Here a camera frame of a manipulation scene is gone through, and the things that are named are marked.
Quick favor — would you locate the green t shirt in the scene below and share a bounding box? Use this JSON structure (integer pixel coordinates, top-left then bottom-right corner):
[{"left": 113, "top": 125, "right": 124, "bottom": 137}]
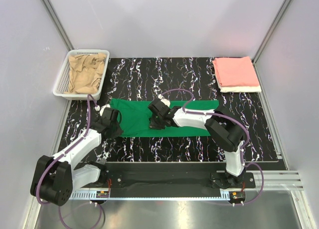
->
[{"left": 110, "top": 98, "right": 210, "bottom": 138}]

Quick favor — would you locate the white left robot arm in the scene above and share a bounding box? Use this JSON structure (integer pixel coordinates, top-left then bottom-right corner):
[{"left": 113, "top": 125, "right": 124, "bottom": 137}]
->
[{"left": 30, "top": 105, "right": 123, "bottom": 206}]

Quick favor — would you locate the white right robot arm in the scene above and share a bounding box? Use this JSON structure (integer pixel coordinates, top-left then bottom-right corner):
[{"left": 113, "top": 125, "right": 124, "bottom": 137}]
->
[{"left": 148, "top": 99, "right": 250, "bottom": 189}]

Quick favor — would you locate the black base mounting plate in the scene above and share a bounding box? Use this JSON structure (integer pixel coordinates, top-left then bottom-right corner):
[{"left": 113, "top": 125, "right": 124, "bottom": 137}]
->
[{"left": 78, "top": 161, "right": 257, "bottom": 199}]

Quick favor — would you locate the beige crumpled t shirt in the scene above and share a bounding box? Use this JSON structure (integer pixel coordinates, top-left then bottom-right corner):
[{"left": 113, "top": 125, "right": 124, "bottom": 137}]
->
[{"left": 65, "top": 53, "right": 107, "bottom": 94}]

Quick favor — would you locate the white plastic basket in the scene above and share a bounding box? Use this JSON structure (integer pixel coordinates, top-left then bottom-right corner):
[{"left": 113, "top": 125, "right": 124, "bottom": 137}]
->
[{"left": 53, "top": 49, "right": 110, "bottom": 100}]

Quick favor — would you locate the folded pink t shirt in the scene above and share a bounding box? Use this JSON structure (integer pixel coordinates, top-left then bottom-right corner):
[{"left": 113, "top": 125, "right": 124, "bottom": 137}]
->
[{"left": 213, "top": 56, "right": 260, "bottom": 87}]

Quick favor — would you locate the folded cream t shirt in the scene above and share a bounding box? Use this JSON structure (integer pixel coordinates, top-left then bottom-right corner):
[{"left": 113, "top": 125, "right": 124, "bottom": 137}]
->
[{"left": 217, "top": 81, "right": 262, "bottom": 93}]

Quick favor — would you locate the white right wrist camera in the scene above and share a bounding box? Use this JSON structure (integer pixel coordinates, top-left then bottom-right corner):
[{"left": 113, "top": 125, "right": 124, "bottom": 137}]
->
[{"left": 158, "top": 94, "right": 170, "bottom": 107}]

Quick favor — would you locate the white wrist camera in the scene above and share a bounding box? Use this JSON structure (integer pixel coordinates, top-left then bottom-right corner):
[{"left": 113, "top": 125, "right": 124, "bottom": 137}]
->
[
  {"left": 94, "top": 104, "right": 111, "bottom": 116},
  {"left": 158, "top": 94, "right": 170, "bottom": 107}
]

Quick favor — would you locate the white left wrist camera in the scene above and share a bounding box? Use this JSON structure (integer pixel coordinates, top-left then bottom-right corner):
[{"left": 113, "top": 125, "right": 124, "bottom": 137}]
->
[{"left": 94, "top": 104, "right": 111, "bottom": 116}]

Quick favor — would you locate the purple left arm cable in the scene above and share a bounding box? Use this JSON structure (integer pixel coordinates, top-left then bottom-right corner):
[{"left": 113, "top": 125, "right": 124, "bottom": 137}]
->
[{"left": 34, "top": 94, "right": 108, "bottom": 229}]

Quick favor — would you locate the white slotted cable duct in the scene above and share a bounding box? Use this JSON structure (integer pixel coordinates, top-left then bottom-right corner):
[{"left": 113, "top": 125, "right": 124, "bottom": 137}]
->
[{"left": 69, "top": 187, "right": 246, "bottom": 202}]

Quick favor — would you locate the left aluminium frame post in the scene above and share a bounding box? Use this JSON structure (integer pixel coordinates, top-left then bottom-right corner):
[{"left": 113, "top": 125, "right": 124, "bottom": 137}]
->
[{"left": 41, "top": 0, "right": 74, "bottom": 51}]

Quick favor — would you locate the aluminium frame post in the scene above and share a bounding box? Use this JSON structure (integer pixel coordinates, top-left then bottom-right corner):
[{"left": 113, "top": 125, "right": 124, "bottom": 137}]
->
[
  {"left": 41, "top": 0, "right": 74, "bottom": 51},
  {"left": 251, "top": 0, "right": 300, "bottom": 62}
]

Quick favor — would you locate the right aluminium frame post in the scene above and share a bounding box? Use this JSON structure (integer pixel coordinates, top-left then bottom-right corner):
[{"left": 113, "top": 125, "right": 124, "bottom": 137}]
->
[{"left": 251, "top": 0, "right": 300, "bottom": 62}]

